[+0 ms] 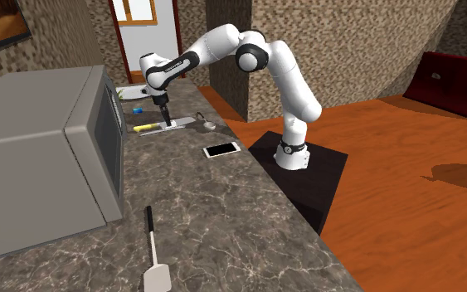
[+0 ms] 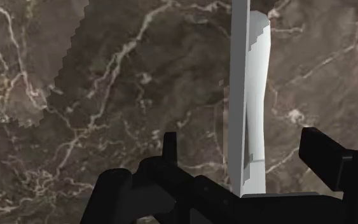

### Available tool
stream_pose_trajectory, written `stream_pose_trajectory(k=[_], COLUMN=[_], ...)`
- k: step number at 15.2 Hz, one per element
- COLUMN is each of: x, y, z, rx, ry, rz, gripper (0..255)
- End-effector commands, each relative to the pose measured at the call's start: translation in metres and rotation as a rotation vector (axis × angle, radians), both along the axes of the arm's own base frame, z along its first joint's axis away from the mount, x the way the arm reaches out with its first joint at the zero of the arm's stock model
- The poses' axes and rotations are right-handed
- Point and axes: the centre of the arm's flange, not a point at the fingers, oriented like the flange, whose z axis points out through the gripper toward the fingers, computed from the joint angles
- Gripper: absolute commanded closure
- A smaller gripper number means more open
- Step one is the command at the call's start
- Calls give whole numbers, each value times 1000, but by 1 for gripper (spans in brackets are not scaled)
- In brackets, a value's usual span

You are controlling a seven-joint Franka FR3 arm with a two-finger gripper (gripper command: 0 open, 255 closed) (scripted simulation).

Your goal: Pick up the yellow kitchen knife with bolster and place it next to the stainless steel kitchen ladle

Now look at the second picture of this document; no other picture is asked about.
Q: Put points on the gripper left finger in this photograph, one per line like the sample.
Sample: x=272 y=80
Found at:
x=121 y=195

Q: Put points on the white upright slab-shaped object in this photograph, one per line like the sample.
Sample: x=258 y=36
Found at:
x=238 y=93

